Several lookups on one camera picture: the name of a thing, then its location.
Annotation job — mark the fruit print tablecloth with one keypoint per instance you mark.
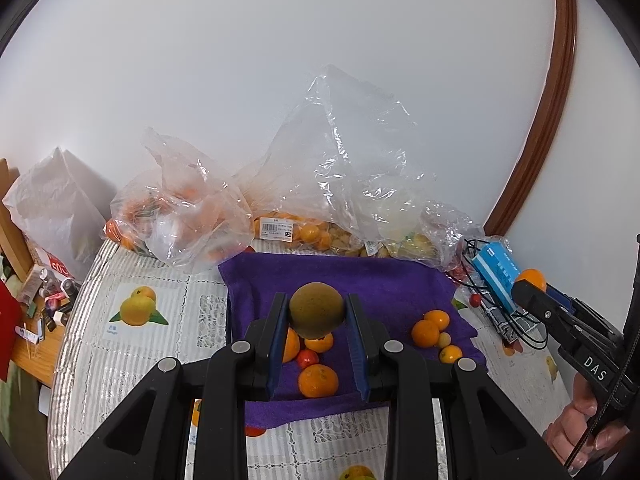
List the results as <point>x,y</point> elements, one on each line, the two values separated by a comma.
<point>125,350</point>

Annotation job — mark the green bedding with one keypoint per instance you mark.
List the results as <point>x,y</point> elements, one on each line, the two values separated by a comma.
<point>20,410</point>

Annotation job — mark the small red fruit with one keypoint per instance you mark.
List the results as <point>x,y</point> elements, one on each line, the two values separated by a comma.
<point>457,272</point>
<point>475,300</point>
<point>307,358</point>

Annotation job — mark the large mandarin with stem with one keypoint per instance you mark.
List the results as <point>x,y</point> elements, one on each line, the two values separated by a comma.
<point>292,345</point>

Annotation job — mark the small mandarin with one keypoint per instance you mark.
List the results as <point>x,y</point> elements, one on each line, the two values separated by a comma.
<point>451,354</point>

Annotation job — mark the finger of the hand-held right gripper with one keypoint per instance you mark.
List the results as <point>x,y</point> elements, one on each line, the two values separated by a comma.
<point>560,297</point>
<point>545,310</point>

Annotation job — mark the brown wooden door frame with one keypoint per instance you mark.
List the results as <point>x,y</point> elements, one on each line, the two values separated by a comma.
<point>550,135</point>

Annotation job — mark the green-brown round fruit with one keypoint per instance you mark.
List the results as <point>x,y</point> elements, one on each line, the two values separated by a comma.
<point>317,310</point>

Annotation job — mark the purple towel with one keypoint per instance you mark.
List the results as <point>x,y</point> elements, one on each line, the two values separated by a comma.
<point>390,280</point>

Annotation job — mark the wooden nightstand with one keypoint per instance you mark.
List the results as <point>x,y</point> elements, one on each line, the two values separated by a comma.
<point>35,357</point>

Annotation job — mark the clear bag of yellow fruit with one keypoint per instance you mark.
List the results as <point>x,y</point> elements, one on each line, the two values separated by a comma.
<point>440,230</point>

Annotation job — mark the tall clear bag with label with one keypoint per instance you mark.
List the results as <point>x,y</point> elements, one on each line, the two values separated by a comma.
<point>325,160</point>

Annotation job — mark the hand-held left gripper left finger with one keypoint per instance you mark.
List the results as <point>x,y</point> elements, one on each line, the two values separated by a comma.
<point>277,350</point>

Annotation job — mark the red paper bag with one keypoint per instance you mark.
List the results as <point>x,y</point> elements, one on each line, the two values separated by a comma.
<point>7,320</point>

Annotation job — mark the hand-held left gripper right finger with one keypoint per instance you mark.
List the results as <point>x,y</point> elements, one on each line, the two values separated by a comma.
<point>356,350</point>

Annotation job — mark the pile of small cosmetic items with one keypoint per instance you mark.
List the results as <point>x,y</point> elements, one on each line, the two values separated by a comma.
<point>45,290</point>

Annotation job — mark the grey checkered pouch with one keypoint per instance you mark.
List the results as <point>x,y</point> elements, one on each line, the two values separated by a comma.
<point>500,322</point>

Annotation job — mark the person's right hand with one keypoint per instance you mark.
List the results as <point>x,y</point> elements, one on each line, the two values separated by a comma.
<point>570,427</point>

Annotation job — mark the clear bag of mandarins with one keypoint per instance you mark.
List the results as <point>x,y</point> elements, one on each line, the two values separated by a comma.
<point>185,220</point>

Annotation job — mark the blue tissue box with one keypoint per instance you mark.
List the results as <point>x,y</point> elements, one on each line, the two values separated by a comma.
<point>495,280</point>

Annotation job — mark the white plastic bag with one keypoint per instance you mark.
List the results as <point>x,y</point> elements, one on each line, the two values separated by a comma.
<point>55,200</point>

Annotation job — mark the small brown round fruit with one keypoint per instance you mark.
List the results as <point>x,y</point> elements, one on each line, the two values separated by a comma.
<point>444,338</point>

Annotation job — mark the red and white packet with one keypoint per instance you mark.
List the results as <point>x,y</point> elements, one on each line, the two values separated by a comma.
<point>55,265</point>

